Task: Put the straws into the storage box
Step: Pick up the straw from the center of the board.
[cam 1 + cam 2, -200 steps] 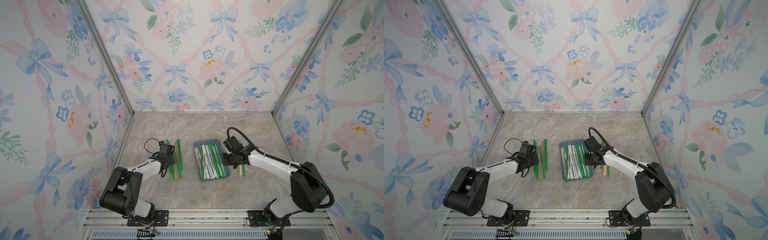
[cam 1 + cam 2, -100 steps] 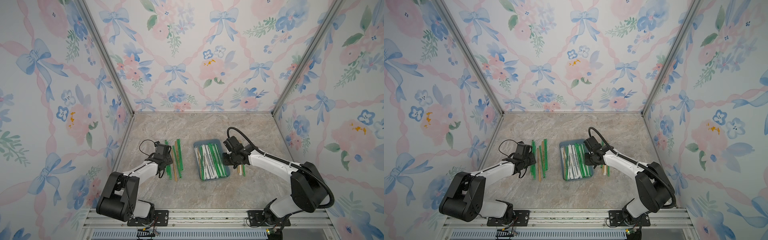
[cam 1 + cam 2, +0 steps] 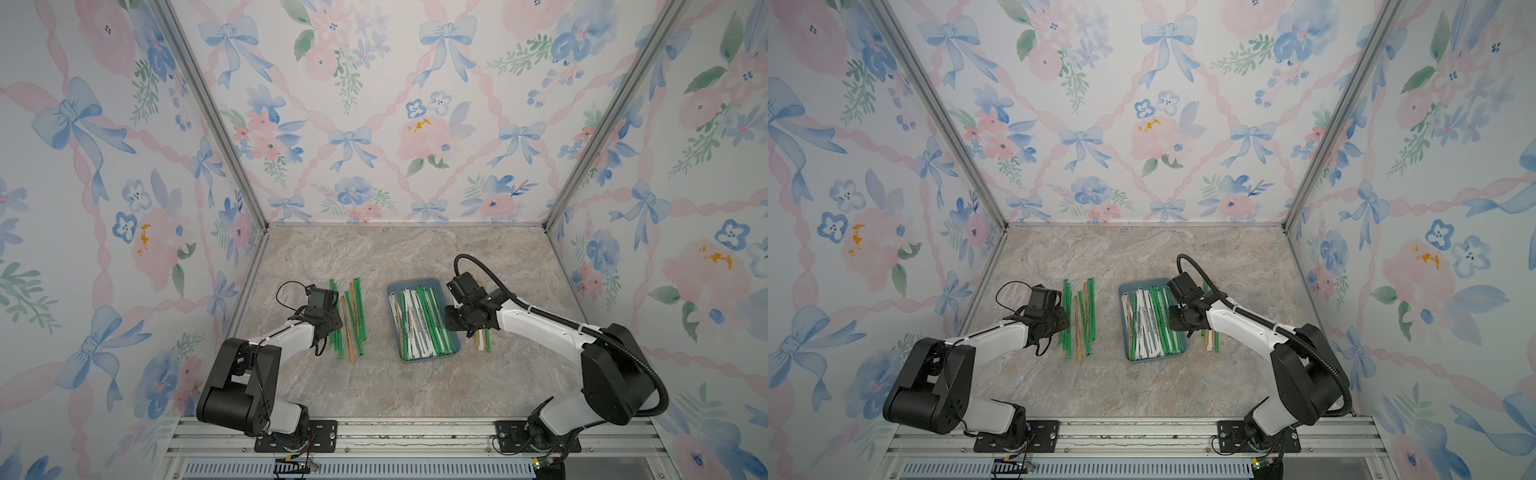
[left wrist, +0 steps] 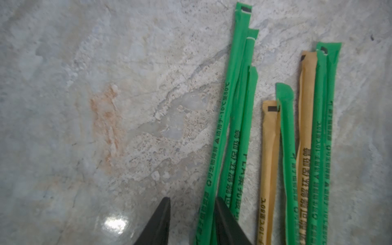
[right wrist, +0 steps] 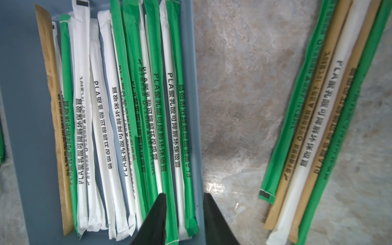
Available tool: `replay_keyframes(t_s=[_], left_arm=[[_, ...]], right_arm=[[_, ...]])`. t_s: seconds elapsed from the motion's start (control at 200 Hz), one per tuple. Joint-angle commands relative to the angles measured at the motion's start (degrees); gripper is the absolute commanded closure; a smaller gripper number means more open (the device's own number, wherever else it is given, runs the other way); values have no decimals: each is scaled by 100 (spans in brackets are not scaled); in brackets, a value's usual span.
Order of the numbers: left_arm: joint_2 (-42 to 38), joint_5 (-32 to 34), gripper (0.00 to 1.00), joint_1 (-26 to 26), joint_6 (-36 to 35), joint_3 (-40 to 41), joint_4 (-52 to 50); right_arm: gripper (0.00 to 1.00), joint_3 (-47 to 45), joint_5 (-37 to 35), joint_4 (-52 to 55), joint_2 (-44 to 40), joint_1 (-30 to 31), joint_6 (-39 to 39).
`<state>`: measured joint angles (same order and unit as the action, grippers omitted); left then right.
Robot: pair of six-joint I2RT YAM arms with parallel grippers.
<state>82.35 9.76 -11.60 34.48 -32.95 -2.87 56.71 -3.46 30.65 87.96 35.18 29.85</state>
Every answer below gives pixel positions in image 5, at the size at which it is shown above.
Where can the white straw pile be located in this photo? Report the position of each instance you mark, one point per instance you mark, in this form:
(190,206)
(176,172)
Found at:
(104,19)
(349,33)

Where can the green straw right pile edge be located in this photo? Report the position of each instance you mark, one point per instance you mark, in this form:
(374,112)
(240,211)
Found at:
(338,124)

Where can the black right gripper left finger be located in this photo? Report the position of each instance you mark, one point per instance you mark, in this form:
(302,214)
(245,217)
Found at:
(152,231)

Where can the green straws pile right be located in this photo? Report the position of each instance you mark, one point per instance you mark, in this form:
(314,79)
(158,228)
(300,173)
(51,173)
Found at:
(276,163)

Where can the blue plastic storage tray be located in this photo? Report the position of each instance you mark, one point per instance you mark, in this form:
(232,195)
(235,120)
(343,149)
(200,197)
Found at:
(27,104)

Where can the brown straw pile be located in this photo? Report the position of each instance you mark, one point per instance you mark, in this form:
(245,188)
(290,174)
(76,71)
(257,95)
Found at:
(314,89)
(323,124)

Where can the thick white straw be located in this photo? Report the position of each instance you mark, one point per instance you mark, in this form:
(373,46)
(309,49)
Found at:
(90,214)

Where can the white printed straw tray edge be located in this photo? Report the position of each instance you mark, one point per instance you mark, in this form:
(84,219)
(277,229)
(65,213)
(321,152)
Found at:
(173,119)

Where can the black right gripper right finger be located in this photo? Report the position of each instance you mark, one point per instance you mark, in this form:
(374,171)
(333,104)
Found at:
(217,231)

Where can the thin white straw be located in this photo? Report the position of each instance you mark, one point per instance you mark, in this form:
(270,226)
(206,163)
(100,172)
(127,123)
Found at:
(58,56)

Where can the green straw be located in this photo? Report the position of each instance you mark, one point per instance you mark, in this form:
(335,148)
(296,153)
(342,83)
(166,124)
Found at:
(132,21)
(173,12)
(2,147)
(128,97)
(154,34)
(68,111)

